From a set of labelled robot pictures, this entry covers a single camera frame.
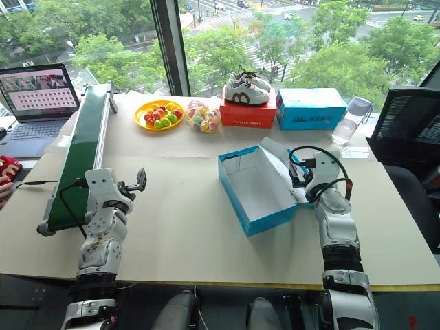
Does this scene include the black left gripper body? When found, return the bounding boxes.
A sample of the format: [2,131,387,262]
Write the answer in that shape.
[115,181,139,201]

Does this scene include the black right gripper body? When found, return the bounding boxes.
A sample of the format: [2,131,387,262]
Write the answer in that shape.
[289,158,315,189]

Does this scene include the red object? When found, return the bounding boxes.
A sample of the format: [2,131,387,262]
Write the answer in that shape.
[0,154,23,182]

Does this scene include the blue shoe box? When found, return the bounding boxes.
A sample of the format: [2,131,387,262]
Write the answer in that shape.
[217,136,316,238]

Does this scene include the green conveyor belt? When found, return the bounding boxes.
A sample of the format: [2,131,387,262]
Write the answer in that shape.
[36,82,119,238]

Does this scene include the closed blue box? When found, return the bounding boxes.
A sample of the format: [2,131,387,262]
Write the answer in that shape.
[276,87,349,131]

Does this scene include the red shoe box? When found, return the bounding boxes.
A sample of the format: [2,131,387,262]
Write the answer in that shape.
[219,85,278,128]

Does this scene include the person's bare hand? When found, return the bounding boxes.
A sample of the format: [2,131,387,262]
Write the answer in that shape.
[0,177,15,210]

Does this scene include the yellow round plate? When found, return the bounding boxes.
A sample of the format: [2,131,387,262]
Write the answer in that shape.
[134,100,186,132]

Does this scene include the white paper sheet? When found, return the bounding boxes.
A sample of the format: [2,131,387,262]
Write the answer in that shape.
[338,146,371,160]

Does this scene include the clear water bottle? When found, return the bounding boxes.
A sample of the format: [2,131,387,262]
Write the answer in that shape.
[331,96,374,146]

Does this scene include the clear bag of colourful toys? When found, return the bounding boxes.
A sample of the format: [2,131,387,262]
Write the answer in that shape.
[185,100,223,135]

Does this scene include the white sneaker with brown trim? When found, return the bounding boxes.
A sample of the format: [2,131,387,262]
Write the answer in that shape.
[223,80,271,107]

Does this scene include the white sneaker with brown laces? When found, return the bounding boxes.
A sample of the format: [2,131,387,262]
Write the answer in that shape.
[229,65,273,94]

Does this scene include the black mesh office chair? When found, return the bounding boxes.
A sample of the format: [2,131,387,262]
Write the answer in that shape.
[365,85,440,256]

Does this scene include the grey laptop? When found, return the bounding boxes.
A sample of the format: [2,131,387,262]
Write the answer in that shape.
[0,63,82,160]

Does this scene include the dark rounded shape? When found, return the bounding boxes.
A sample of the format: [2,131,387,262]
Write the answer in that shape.
[150,289,201,330]

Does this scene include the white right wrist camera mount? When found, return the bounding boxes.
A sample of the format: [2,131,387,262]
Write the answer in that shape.
[310,151,342,190]

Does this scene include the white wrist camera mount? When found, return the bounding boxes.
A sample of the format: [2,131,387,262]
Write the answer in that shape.
[310,151,342,190]
[83,167,120,204]

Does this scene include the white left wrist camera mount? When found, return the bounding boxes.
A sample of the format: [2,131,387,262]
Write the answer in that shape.
[83,167,120,204]

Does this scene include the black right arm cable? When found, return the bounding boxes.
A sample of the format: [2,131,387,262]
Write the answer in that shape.
[289,146,354,202]

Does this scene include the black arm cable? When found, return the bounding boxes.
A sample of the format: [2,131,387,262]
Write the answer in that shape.
[59,177,89,239]
[289,146,354,202]

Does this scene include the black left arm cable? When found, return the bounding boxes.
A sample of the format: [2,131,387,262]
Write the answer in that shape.
[59,177,89,239]

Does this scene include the dark window frame post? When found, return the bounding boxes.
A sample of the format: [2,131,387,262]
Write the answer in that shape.
[149,0,192,98]

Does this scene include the thin white cable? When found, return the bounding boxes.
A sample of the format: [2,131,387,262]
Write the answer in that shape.
[192,285,208,330]

